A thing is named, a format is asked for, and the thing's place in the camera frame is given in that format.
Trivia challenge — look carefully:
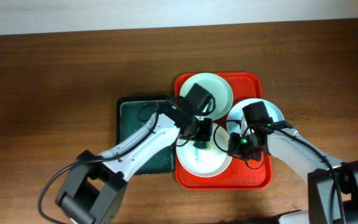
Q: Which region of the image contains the dark green water basin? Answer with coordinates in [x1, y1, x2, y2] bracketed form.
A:
[116, 95, 175, 175]

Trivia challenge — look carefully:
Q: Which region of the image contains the red plastic tray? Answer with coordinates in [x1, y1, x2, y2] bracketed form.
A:
[175, 72, 273, 190]

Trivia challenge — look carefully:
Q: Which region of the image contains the pale green plate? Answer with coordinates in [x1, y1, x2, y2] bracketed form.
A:
[180, 73, 234, 120]

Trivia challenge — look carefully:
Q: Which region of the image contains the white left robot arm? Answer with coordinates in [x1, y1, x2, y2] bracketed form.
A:
[55, 97, 215, 224]

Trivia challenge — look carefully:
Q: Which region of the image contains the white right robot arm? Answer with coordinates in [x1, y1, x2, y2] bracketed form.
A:
[227, 98, 358, 224]

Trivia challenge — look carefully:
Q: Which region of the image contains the white plate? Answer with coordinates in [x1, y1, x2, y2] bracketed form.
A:
[176, 136, 232, 177]

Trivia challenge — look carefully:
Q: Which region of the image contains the yellow green sponge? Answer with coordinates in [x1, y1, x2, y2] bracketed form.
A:
[193, 142, 209, 150]

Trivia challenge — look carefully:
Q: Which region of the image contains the light blue plate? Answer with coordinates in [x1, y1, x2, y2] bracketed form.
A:
[226, 98, 285, 134]

